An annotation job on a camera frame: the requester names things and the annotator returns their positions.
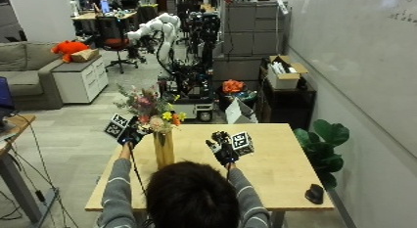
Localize person's left hand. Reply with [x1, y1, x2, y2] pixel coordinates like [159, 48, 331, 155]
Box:
[115, 115, 147, 148]

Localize person's right hand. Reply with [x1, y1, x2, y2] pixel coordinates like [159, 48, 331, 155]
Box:
[205, 130, 239, 166]

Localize white marker cube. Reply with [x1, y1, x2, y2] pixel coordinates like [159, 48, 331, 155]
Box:
[229, 131, 255, 157]
[102, 113, 130, 140]

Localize mixed flower bouquet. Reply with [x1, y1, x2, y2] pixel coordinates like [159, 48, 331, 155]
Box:
[113, 84, 187, 135]

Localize white folded carton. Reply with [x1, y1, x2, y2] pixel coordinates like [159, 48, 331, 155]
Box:
[223, 97, 259, 125]

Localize wooden vase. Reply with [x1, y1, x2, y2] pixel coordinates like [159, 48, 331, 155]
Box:
[151, 129, 175, 169]

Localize orange cloth bundle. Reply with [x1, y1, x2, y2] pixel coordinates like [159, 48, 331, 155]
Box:
[221, 78, 246, 95]

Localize black side cabinet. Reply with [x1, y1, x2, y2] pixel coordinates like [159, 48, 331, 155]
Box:
[257, 66, 318, 131]

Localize white drawer cabinet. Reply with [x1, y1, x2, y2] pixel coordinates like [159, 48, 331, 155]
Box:
[50, 55, 109, 105]

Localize black robot cart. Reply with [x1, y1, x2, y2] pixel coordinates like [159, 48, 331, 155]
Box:
[155, 11, 222, 123]

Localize green leafy plant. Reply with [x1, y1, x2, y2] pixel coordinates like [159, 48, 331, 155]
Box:
[293, 118, 350, 191]

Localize open cardboard box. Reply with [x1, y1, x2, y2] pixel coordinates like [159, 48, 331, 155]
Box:
[265, 55, 310, 91]

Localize brown paper bag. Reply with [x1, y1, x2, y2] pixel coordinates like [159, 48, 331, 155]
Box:
[70, 48, 99, 64]

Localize the person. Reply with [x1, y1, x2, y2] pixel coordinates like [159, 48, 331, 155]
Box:
[94, 143, 271, 228]

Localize black office chair red seat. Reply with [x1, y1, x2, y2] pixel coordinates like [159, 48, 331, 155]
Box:
[94, 16, 141, 74]

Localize black computer mouse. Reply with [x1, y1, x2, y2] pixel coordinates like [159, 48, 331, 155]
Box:
[303, 183, 326, 205]

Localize orange plush toy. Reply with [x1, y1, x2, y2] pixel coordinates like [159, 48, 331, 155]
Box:
[49, 40, 89, 64]

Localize wooden side desk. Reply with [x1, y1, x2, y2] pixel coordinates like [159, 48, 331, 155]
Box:
[0, 114, 59, 224]

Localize grey sofa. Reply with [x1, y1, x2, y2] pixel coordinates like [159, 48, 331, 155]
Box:
[0, 41, 66, 111]

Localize blue monitor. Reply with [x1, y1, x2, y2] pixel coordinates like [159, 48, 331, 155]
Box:
[0, 76, 17, 115]

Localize grey filing cabinets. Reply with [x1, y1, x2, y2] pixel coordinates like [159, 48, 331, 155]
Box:
[210, 0, 291, 82]

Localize wooden office desk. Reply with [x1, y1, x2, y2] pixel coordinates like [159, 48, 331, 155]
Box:
[70, 6, 139, 36]

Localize white whiteboard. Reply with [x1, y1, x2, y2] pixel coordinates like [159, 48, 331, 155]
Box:
[278, 0, 417, 159]

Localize black glove cable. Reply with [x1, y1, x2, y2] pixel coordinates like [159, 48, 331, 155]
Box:
[126, 143, 149, 197]

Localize black floor cable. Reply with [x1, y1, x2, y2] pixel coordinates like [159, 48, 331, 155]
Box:
[0, 114, 82, 228]

